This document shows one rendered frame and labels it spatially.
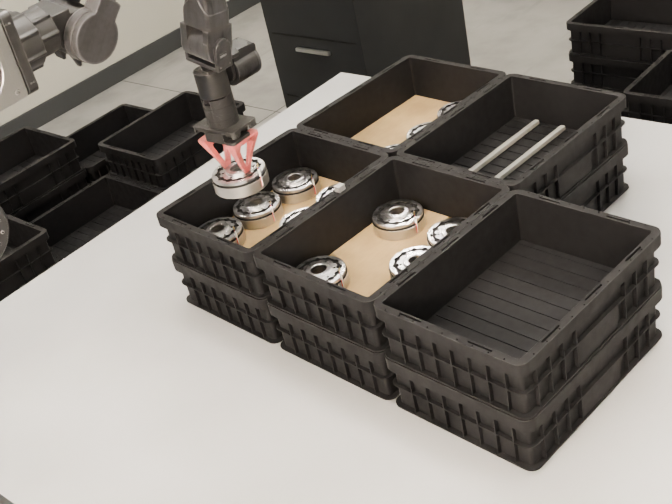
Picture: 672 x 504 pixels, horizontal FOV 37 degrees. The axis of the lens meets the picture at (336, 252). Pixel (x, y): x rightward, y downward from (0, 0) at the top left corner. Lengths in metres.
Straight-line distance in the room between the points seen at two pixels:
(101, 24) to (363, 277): 0.68
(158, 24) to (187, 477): 4.06
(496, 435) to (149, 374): 0.73
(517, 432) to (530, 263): 0.38
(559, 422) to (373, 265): 0.49
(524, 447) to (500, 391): 0.10
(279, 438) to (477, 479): 0.36
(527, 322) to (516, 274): 0.14
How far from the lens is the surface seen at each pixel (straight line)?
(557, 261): 1.82
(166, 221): 2.00
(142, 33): 5.51
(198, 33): 1.72
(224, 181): 1.82
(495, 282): 1.78
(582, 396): 1.64
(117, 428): 1.90
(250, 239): 2.05
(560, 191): 2.00
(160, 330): 2.10
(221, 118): 1.78
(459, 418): 1.65
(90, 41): 1.50
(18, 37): 1.44
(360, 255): 1.91
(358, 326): 1.69
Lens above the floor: 1.88
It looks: 33 degrees down
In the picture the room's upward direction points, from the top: 13 degrees counter-clockwise
